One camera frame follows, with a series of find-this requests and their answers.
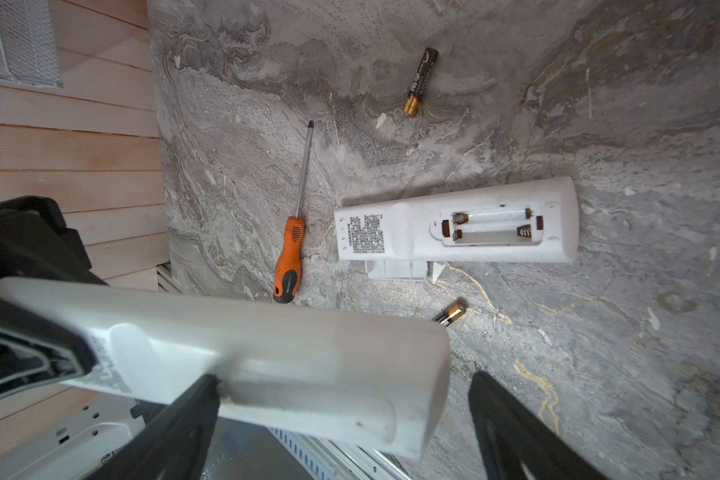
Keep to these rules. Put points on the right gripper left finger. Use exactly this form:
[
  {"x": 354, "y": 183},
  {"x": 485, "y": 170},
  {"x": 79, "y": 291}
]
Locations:
[{"x": 175, "y": 444}]

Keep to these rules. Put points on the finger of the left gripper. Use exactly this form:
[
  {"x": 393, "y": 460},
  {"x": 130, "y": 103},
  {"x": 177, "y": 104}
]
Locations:
[{"x": 35, "y": 352}]

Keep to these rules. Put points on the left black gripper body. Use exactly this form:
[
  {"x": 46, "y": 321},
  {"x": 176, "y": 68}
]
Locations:
[{"x": 35, "y": 242}]

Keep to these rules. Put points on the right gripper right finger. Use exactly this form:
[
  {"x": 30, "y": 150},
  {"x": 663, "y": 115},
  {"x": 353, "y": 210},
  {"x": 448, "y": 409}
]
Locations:
[{"x": 515, "y": 444}]

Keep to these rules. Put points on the black gold AAA battery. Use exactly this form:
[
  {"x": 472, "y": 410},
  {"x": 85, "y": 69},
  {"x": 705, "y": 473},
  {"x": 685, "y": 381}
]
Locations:
[
  {"x": 452, "y": 313},
  {"x": 418, "y": 86}
]

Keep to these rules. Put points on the white remote control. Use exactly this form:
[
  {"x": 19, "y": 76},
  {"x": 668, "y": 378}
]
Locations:
[
  {"x": 375, "y": 381},
  {"x": 529, "y": 222}
]

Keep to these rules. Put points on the orange handled screwdriver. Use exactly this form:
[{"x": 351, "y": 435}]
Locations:
[{"x": 288, "y": 270}]

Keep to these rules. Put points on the white battery cover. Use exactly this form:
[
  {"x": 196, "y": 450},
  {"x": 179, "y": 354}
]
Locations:
[{"x": 397, "y": 270}]

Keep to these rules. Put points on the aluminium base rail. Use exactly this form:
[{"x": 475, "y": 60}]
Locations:
[{"x": 241, "y": 450}]

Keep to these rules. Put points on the white wire mesh shelf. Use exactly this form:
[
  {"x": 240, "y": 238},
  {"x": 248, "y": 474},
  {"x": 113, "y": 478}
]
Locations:
[{"x": 28, "y": 52}]

